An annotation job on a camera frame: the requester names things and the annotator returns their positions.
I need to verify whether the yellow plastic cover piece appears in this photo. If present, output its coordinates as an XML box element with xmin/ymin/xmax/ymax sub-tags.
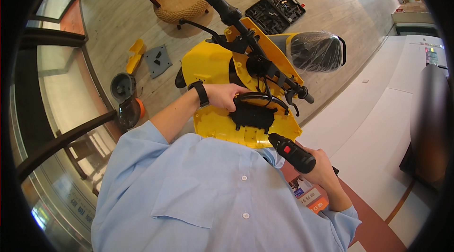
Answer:
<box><xmin>126</xmin><ymin>39</ymin><xmax>146</xmax><ymax>75</ymax></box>

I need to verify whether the grey headlight housing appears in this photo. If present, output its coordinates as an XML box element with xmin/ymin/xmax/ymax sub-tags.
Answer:
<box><xmin>110</xmin><ymin>72</ymin><xmax>137</xmax><ymax>105</ymax></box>

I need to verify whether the grey mounting plate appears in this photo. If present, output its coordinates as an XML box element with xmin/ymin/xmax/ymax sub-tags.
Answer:
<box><xmin>143</xmin><ymin>44</ymin><xmax>174</xmax><ymax>79</ymax></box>

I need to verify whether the black framed glass door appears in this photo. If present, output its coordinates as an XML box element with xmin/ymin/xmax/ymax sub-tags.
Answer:
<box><xmin>11</xmin><ymin>0</ymin><xmax>123</xmax><ymax>249</ymax></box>

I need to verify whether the person's body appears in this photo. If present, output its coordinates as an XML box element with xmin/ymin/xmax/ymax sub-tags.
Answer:
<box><xmin>91</xmin><ymin>120</ymin><xmax>362</xmax><ymax>252</ymax></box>

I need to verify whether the yellow electric scooter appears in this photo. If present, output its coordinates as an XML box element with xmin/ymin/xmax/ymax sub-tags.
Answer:
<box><xmin>175</xmin><ymin>0</ymin><xmax>347</xmax><ymax>118</ymax></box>

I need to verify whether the black headlight bracket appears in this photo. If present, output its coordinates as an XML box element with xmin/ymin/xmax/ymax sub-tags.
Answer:
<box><xmin>229</xmin><ymin>92</ymin><xmax>290</xmax><ymax>135</ymax></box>

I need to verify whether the person's right hand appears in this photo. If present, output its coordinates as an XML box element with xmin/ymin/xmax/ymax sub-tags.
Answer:
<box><xmin>301</xmin><ymin>147</ymin><xmax>340</xmax><ymax>189</ymax></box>

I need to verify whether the black open tool case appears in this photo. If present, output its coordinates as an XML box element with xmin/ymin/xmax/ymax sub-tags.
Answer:
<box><xmin>244</xmin><ymin>0</ymin><xmax>306</xmax><ymax>36</ymax></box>

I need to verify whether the yellow scooter front panel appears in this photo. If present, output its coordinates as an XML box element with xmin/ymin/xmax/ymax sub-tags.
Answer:
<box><xmin>192</xmin><ymin>93</ymin><xmax>303</xmax><ymax>149</ymax></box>

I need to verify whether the person's left hand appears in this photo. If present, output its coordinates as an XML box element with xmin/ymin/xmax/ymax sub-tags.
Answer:
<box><xmin>204</xmin><ymin>83</ymin><xmax>252</xmax><ymax>113</ymax></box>

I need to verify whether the orange white printed carton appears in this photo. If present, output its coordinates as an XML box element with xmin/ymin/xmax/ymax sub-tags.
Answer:
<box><xmin>288</xmin><ymin>177</ymin><xmax>330</xmax><ymax>214</ymax></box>

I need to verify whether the black electric screwdriver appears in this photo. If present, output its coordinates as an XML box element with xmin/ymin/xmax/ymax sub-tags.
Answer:
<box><xmin>268</xmin><ymin>132</ymin><xmax>317</xmax><ymax>174</ymax></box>

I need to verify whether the white counter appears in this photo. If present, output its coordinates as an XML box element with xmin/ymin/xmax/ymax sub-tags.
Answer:
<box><xmin>297</xmin><ymin>35</ymin><xmax>450</xmax><ymax>249</ymax></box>

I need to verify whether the background display shelf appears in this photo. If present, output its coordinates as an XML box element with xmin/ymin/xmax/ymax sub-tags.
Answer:
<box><xmin>374</xmin><ymin>0</ymin><xmax>441</xmax><ymax>36</ymax></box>

